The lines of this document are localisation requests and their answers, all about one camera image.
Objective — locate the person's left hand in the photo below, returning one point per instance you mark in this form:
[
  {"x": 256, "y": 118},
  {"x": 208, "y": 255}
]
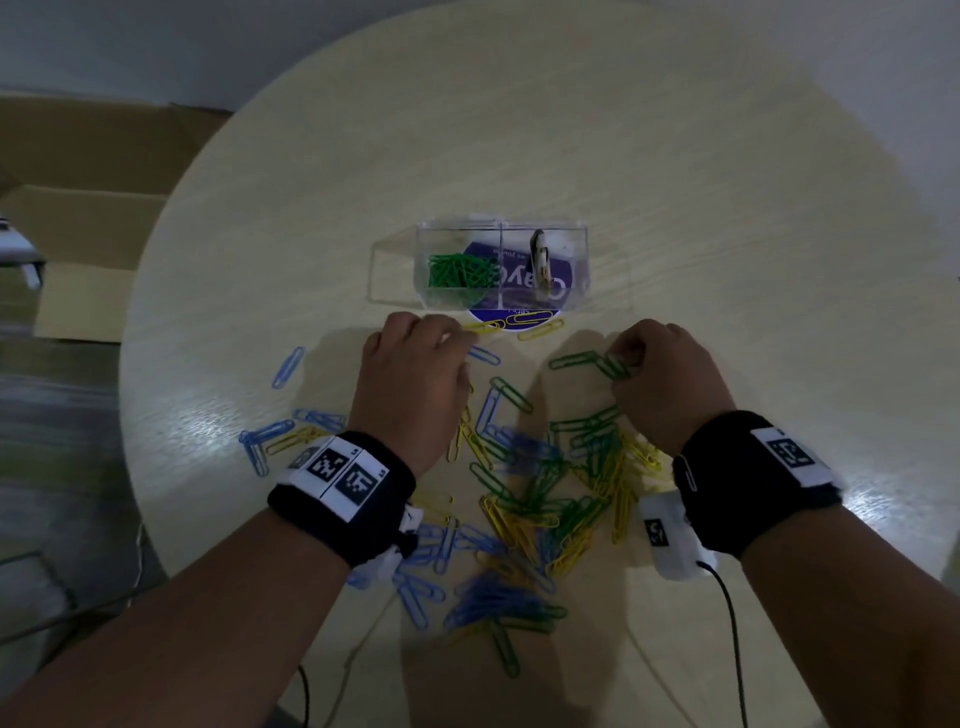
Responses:
[{"x": 409, "y": 397}]

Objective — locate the person's right hand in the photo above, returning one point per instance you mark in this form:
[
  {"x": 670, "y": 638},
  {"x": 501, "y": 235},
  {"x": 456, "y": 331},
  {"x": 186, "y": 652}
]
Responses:
[{"x": 671, "y": 390}]

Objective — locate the person's left fingers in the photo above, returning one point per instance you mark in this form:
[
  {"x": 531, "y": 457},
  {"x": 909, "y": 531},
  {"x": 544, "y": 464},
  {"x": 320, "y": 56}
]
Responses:
[{"x": 442, "y": 337}]

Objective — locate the person's right fingers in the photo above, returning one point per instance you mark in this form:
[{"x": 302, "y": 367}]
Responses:
[{"x": 637, "y": 349}]

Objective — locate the green paper clip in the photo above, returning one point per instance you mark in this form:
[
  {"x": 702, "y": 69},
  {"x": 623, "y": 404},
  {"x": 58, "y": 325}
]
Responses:
[{"x": 613, "y": 367}]

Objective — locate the person's right forearm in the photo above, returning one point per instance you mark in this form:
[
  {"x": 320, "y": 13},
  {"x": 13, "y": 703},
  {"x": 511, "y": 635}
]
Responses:
[{"x": 862, "y": 622}]

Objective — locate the person's left forearm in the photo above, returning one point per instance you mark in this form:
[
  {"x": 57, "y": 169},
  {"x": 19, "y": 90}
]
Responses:
[{"x": 195, "y": 630}]

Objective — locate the heap of sorted green clips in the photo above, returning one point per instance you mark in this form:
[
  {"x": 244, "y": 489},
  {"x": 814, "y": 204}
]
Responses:
[{"x": 457, "y": 271}]

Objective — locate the clear plastic divided box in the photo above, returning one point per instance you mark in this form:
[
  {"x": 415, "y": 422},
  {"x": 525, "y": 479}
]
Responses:
[{"x": 517, "y": 296}]

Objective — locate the round purple sticker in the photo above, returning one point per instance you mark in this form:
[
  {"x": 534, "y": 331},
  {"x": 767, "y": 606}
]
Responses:
[{"x": 517, "y": 281}]

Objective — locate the black wristband with square markers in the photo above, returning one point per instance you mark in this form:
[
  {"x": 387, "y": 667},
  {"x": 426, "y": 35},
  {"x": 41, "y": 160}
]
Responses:
[
  {"x": 739, "y": 487},
  {"x": 352, "y": 517}
]

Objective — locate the pile of mixed paper clips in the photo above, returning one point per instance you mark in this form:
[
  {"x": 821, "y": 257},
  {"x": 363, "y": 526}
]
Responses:
[{"x": 525, "y": 510}]

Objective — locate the brown cardboard box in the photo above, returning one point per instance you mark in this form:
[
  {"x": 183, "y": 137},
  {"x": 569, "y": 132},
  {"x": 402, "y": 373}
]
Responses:
[{"x": 82, "y": 225}]

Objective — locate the white object with legs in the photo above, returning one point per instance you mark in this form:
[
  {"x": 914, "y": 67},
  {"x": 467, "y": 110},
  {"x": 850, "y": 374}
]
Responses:
[{"x": 19, "y": 251}]

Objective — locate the white wrist camera unit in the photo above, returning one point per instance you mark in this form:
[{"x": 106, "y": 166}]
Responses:
[
  {"x": 671, "y": 540},
  {"x": 390, "y": 559}
]

